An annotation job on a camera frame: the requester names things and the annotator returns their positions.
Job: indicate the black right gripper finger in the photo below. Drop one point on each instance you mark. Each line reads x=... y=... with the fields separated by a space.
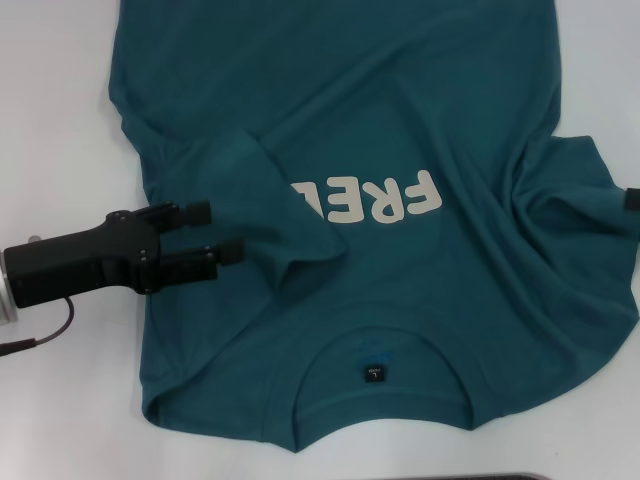
x=632 y=199

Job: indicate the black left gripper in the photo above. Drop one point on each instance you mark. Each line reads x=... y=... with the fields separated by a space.
x=85 y=265

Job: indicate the teal t-shirt with white print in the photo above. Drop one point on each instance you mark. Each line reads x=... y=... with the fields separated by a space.
x=375 y=100

